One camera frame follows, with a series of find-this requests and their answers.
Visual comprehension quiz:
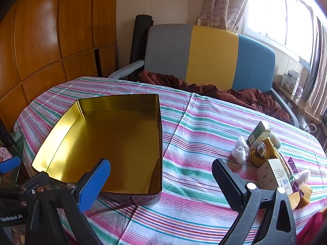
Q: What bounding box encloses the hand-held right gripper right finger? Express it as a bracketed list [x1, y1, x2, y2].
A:
[212, 158, 298, 245]

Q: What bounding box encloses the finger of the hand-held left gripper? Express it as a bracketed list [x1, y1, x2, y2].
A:
[0, 156, 21, 174]
[15, 172, 49, 197]

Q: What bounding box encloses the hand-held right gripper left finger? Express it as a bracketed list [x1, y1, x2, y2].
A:
[26, 158, 111, 245]

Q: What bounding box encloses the gold tin box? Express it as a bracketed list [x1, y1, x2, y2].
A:
[31, 94, 163, 206]

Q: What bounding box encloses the cream barcode box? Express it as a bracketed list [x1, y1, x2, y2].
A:
[255, 158, 294, 197]

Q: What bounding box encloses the green patterned box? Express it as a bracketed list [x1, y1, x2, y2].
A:
[247, 121, 272, 145]

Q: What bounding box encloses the cream sock ball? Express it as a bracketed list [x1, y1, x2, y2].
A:
[269, 131, 282, 149]

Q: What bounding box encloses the purple snack packet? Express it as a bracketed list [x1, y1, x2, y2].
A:
[287, 157, 303, 199]

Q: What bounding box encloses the clear plastic bag ball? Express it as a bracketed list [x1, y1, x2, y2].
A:
[294, 170, 310, 187]

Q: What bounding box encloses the yellow sponge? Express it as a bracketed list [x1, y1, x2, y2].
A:
[289, 184, 313, 210]

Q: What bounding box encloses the pink cloth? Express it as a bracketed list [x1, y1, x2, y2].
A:
[0, 147, 12, 162]

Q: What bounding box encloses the black cylinder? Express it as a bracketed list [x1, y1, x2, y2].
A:
[0, 117, 14, 148]

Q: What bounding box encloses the striped tablecloth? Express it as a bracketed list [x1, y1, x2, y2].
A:
[13, 76, 327, 245]

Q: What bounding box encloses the dark red blanket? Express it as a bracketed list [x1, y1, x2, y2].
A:
[138, 70, 290, 123]

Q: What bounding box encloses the person's red clothing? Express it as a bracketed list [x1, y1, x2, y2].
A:
[296, 205, 327, 245]

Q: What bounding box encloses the wooden shelf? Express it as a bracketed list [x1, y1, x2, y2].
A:
[272, 82, 322, 133]

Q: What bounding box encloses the white carton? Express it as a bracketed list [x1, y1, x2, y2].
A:
[281, 69, 301, 95]

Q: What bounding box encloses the grey yellow blue sofa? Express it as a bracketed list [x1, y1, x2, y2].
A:
[107, 23, 300, 128]

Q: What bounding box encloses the beige patterned curtain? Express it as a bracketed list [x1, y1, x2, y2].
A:
[198, 0, 249, 31]
[305, 18, 327, 123]

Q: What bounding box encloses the wooden wardrobe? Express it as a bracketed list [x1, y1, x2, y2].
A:
[0, 0, 119, 133]

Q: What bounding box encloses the black rolled mat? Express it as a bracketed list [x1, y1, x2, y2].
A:
[129, 14, 153, 82]

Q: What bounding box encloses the window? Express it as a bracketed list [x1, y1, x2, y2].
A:
[241, 0, 317, 64]

